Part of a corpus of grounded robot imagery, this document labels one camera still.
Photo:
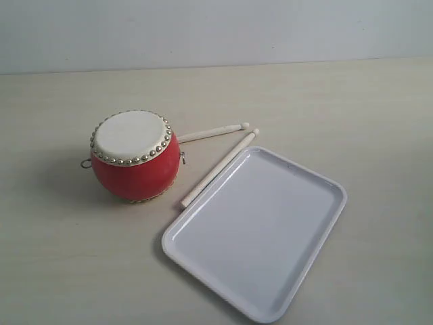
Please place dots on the small red drum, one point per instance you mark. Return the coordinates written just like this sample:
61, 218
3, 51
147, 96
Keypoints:
135, 155

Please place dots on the white rectangular plastic tray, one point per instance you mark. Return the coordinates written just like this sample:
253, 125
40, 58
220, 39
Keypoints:
253, 234

